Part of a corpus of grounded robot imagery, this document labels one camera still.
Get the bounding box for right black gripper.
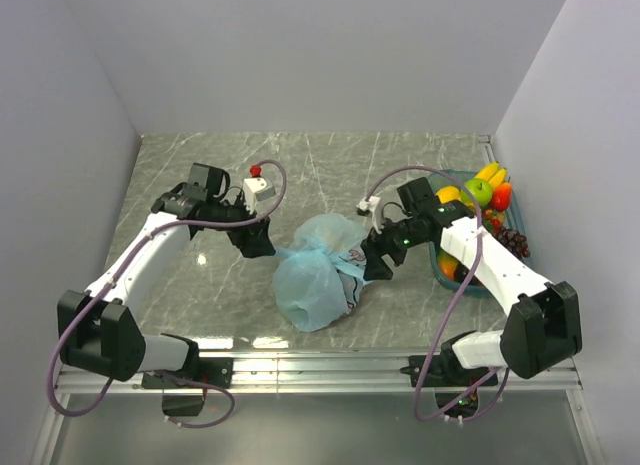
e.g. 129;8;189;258
361;210;430;281

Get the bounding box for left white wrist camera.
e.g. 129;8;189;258
242;165;276;214

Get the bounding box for teal plastic fruit basket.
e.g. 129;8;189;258
428;169;532;299

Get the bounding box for light blue plastic bag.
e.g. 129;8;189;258
272;213;368;332

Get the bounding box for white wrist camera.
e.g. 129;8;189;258
242;165;276;214
356;195;383;233

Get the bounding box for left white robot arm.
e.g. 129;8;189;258
57;163;282;387

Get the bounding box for green fake apple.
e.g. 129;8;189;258
460;178;493;208

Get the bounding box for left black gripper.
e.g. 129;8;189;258
208;190;276;257

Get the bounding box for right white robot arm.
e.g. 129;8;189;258
357;178;583;385

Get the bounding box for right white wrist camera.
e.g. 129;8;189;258
356;195;383;233

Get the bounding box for red orange fake pepper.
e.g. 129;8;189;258
490;181;512;212

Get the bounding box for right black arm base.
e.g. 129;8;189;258
400;355;489;419

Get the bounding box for purple fake grapes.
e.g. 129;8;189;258
493;224;530;260

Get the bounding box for yellow fake mango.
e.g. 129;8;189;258
436;186;460;204

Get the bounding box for yellow fake bananas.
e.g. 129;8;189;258
475;161;507;190

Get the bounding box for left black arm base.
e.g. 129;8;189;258
141;357;235;419

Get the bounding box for small orange fake fruit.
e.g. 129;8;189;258
437;251;459;281

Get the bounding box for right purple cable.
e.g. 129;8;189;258
367;165;510;422

